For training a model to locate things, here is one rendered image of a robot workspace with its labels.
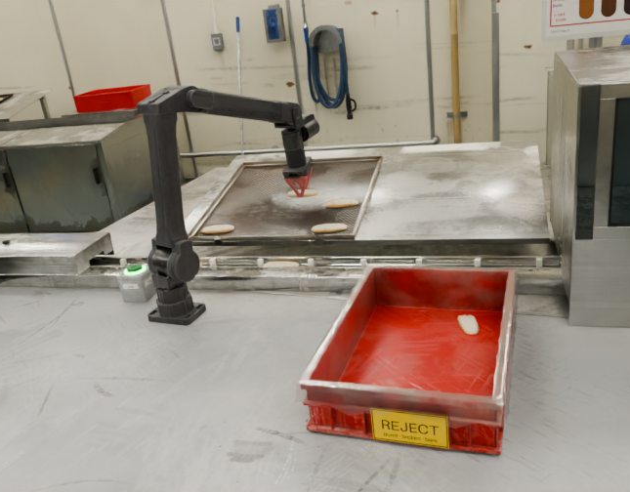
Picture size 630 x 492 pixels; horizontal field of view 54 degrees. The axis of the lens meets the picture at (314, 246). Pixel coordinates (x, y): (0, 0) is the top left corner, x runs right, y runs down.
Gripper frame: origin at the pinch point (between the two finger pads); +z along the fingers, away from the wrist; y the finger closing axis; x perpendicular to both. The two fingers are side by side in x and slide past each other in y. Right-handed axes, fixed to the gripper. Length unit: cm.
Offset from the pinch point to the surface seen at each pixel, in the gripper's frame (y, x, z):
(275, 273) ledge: -37.2, -1.9, 4.1
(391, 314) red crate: -51, -33, 6
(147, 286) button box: -44, 31, 4
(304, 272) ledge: -36.6, -9.2, 4.2
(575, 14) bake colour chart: 59, -81, -30
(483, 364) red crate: -69, -53, 3
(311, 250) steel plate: -13.4, -4.1, 12.3
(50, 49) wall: 347, 334, 20
